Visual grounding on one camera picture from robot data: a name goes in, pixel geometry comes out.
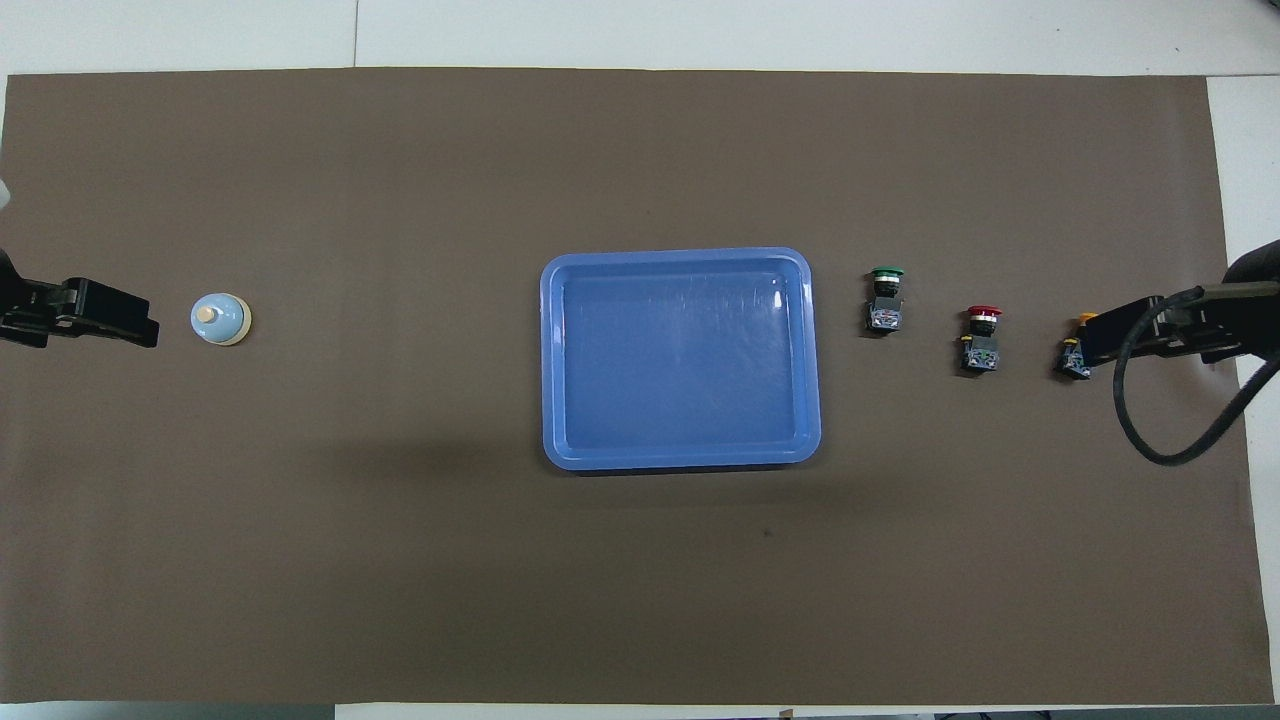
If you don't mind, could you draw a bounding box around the light blue desk bell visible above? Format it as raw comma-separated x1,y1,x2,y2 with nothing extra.
190,291,253,347

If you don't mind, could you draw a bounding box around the yellow push button switch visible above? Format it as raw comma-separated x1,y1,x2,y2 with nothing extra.
1053,312,1101,381

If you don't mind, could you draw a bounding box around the red push button switch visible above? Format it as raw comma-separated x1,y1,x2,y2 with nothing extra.
958,305,1005,374

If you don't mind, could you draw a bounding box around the brown table mat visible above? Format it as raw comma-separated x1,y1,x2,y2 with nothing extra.
0,67,1267,707

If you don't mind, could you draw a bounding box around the green push button switch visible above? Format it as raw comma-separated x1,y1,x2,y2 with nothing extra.
865,266,907,335

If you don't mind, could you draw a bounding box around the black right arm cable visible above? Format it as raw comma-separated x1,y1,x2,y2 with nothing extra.
1113,283,1280,467

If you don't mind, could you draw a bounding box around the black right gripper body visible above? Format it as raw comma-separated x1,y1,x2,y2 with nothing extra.
1150,290,1247,352

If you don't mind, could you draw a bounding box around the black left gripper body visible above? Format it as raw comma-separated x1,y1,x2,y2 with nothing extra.
0,278,95,327

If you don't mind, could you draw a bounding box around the blue plastic tray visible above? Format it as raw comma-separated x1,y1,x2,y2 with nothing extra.
540,247,823,473

